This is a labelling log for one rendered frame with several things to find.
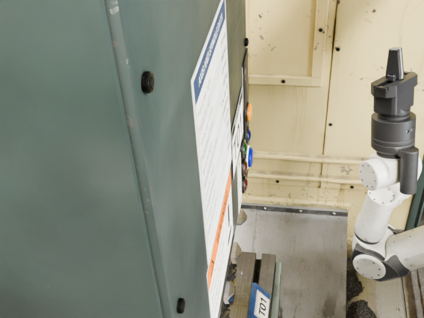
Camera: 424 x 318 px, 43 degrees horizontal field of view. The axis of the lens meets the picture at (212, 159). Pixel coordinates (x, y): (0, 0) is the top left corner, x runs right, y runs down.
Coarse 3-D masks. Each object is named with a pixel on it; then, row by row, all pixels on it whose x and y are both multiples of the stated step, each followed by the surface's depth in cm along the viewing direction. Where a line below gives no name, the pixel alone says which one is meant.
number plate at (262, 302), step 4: (260, 292) 147; (256, 296) 145; (260, 296) 146; (264, 296) 148; (256, 300) 144; (260, 300) 145; (264, 300) 147; (268, 300) 148; (256, 304) 143; (260, 304) 145; (264, 304) 146; (268, 304) 147; (256, 308) 143; (260, 308) 144; (264, 308) 145; (268, 308) 147; (256, 312) 142; (260, 312) 143; (264, 312) 144; (268, 312) 146; (256, 316) 141; (260, 316) 142; (264, 316) 144
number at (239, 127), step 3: (240, 108) 68; (240, 111) 69; (240, 114) 69; (240, 117) 69; (240, 120) 69; (237, 123) 66; (240, 123) 69; (237, 126) 66; (240, 126) 70; (237, 129) 66; (240, 129) 70; (237, 132) 67; (240, 132) 70; (237, 135) 67; (240, 135) 70; (237, 138) 67; (240, 138) 70; (237, 141) 67; (237, 144) 67; (237, 147) 68; (237, 150) 68; (237, 153) 68
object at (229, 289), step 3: (228, 282) 117; (231, 282) 117; (228, 285) 117; (231, 285) 117; (225, 288) 116; (228, 288) 116; (231, 288) 116; (234, 288) 116; (225, 291) 115; (228, 291) 115; (231, 291) 115; (234, 291) 115; (225, 294) 115; (228, 294) 115; (231, 294) 115; (225, 297) 114; (228, 297) 114; (231, 297) 115
